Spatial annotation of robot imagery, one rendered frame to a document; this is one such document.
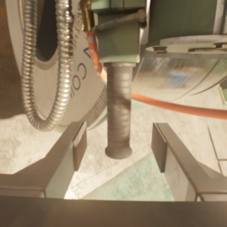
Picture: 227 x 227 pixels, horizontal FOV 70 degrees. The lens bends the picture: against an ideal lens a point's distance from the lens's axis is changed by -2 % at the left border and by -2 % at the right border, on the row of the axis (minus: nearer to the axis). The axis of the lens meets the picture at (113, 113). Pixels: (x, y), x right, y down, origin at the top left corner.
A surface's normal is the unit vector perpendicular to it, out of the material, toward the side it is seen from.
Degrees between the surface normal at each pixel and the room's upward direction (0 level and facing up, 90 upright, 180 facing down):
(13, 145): 0
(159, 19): 109
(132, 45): 58
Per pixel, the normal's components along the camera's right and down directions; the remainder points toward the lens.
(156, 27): -0.97, 0.07
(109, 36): -0.20, 0.29
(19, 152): 0.61, -0.21
